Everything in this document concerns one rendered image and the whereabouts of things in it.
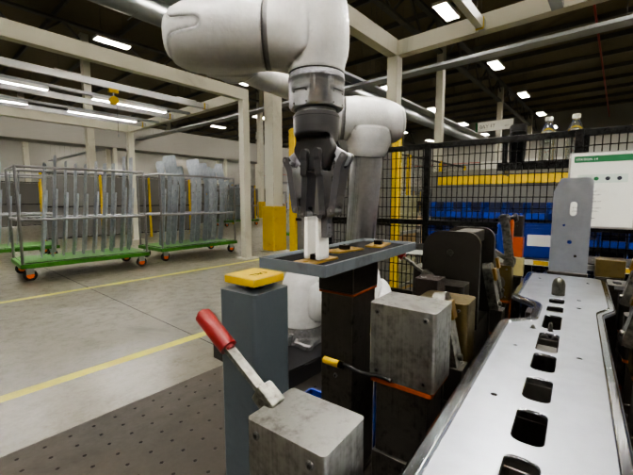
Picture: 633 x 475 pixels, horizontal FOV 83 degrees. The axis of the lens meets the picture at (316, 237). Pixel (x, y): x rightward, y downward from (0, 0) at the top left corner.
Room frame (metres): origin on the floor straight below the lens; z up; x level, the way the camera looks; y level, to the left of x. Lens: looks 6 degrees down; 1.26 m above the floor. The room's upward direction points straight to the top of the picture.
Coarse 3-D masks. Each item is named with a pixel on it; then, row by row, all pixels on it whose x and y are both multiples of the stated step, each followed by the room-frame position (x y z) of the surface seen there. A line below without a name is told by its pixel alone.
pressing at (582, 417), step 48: (528, 288) 1.03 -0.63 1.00; (576, 288) 1.03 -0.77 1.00; (528, 336) 0.66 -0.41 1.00; (576, 336) 0.66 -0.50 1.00; (480, 384) 0.49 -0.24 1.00; (576, 384) 0.49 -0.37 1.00; (432, 432) 0.38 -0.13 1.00; (480, 432) 0.38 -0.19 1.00; (576, 432) 0.38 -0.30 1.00; (624, 432) 0.39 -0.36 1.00
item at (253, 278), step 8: (232, 272) 0.50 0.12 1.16; (240, 272) 0.50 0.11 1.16; (248, 272) 0.50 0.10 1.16; (256, 272) 0.50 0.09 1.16; (264, 272) 0.50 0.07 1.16; (272, 272) 0.50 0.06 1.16; (280, 272) 0.50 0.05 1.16; (224, 280) 0.49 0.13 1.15; (232, 280) 0.48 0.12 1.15; (240, 280) 0.47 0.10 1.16; (248, 280) 0.46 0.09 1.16; (256, 280) 0.46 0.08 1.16; (264, 280) 0.47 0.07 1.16; (272, 280) 0.48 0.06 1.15; (280, 280) 0.50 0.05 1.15; (256, 288) 0.49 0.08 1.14
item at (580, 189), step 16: (560, 192) 1.30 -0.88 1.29; (576, 192) 1.27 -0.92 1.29; (592, 192) 1.25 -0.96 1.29; (560, 208) 1.30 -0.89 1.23; (560, 224) 1.30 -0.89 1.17; (576, 224) 1.27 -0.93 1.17; (560, 240) 1.29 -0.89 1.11; (576, 240) 1.27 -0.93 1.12; (560, 256) 1.29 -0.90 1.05; (576, 256) 1.26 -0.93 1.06; (576, 272) 1.26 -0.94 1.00
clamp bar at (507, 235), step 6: (504, 216) 1.15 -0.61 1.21; (510, 216) 1.15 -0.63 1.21; (516, 216) 1.14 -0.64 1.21; (504, 222) 1.15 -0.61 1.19; (504, 228) 1.15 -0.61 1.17; (510, 228) 1.17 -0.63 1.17; (504, 234) 1.15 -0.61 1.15; (510, 234) 1.16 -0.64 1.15; (504, 240) 1.15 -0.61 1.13; (510, 240) 1.14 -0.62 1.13; (504, 246) 1.15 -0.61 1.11; (510, 246) 1.14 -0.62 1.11; (504, 252) 1.15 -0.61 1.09; (510, 252) 1.14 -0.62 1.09
